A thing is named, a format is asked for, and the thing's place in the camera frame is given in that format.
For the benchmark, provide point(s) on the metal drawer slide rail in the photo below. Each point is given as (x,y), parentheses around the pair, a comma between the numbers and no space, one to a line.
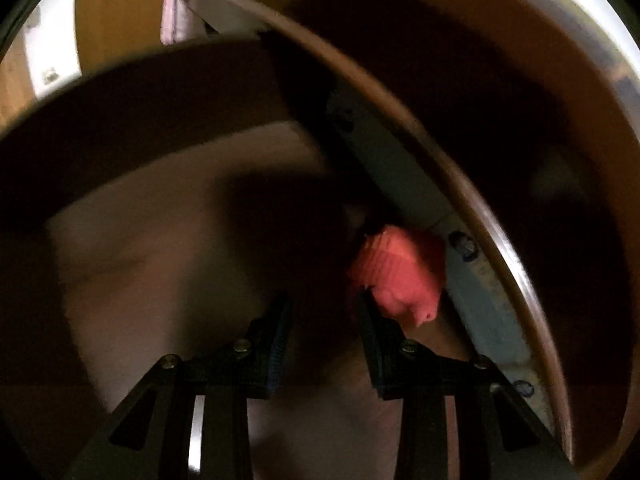
(400,175)

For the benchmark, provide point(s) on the coral red underwear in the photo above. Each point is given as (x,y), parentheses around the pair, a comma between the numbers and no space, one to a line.
(400,275)

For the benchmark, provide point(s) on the brown wooden desk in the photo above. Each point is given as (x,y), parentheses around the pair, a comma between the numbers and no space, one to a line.
(550,85)

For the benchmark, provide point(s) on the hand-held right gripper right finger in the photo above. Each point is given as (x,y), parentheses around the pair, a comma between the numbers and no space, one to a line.
(371,355)

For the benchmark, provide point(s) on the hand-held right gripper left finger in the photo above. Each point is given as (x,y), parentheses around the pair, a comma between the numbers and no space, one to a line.
(280,345)

